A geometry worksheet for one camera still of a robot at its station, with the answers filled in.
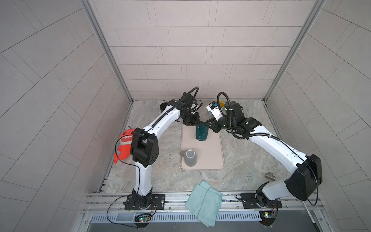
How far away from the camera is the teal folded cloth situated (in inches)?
26.4

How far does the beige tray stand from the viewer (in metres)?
0.84

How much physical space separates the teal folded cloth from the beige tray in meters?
0.10
